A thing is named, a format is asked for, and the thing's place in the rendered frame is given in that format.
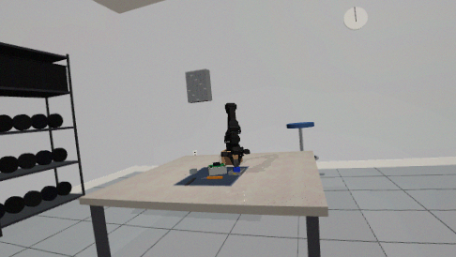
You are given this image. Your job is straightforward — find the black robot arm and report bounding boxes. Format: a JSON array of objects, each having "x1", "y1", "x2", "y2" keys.
[{"x1": 224, "y1": 103, "x2": 244, "y2": 155}]

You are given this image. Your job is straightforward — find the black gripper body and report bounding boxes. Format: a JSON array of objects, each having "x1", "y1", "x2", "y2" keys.
[{"x1": 220, "y1": 143, "x2": 250, "y2": 157}]

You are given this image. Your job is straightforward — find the dark blue-grey work mat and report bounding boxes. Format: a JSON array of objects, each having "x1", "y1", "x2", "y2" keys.
[{"x1": 173, "y1": 167, "x2": 241, "y2": 187}]

